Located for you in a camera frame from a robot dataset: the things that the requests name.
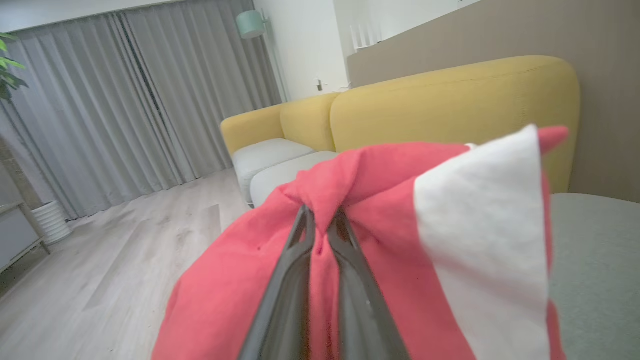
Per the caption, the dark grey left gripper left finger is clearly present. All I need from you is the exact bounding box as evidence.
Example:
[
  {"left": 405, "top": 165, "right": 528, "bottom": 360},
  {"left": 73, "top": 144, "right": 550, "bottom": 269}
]
[{"left": 239, "top": 204, "right": 317, "bottom": 360}]

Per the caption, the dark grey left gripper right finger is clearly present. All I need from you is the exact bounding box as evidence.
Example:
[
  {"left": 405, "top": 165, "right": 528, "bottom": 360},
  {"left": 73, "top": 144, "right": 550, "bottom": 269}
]
[{"left": 327, "top": 206, "right": 411, "bottom": 360}]

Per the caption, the red white basketball jersey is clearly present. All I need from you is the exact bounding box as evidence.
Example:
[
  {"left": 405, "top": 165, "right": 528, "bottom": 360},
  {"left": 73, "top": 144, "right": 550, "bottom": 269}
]
[{"left": 151, "top": 124, "right": 571, "bottom": 360}]

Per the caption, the grey pleated curtain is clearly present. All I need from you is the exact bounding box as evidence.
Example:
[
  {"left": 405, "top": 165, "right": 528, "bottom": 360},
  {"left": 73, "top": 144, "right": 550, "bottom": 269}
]
[
  {"left": 0, "top": 11, "right": 198, "bottom": 221},
  {"left": 120, "top": 0, "right": 284, "bottom": 183}
]

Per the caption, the large yellow sofa backrest cushion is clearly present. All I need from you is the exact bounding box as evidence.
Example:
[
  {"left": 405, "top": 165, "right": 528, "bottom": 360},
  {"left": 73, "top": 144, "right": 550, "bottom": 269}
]
[{"left": 330, "top": 55, "right": 582, "bottom": 195}]

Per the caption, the white ribbed plant pot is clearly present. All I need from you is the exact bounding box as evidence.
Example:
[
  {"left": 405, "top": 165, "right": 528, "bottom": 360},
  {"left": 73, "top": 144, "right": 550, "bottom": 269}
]
[{"left": 31, "top": 200, "right": 74, "bottom": 246}]

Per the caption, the white slatted rack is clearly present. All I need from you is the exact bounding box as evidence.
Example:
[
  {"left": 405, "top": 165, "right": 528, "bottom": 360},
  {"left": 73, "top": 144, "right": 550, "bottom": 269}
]
[{"left": 350, "top": 21, "right": 385, "bottom": 53}]

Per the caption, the mint green floor lamp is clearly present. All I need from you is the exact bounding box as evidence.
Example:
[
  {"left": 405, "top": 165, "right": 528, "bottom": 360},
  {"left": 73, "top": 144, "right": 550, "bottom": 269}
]
[{"left": 235, "top": 9, "right": 291, "bottom": 103}]

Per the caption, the grey mint TV cabinet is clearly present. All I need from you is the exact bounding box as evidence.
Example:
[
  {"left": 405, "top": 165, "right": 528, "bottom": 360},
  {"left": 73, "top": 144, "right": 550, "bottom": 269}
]
[{"left": 0, "top": 200, "right": 52, "bottom": 275}]

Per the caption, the green leafy indoor tree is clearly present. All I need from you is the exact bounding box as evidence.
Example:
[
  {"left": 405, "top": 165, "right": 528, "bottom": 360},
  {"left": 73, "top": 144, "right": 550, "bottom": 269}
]
[{"left": 0, "top": 31, "right": 29, "bottom": 104}]

